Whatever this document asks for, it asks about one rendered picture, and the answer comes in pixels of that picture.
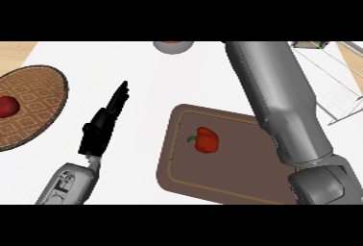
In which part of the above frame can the red bell pepper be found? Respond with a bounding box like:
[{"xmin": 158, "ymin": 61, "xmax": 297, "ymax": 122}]
[{"xmin": 186, "ymin": 126, "xmax": 222, "ymax": 155}]

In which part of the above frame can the red tomato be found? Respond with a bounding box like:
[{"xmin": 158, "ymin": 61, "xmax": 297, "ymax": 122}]
[{"xmin": 0, "ymin": 95, "xmax": 21, "ymax": 119}]

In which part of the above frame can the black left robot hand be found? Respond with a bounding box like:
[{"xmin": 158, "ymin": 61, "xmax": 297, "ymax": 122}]
[{"xmin": 77, "ymin": 80, "xmax": 130, "ymax": 158}]

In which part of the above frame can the grey round bowl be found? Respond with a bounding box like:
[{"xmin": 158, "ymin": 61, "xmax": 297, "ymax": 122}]
[{"xmin": 152, "ymin": 41, "xmax": 197, "ymax": 56}]

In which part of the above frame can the brown woven round placemat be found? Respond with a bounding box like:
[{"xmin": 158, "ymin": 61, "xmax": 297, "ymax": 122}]
[{"xmin": 0, "ymin": 64, "xmax": 71, "ymax": 153}]

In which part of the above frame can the brown rectangular tray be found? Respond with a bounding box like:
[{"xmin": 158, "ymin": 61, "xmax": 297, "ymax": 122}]
[{"xmin": 155, "ymin": 103, "xmax": 301, "ymax": 206}]

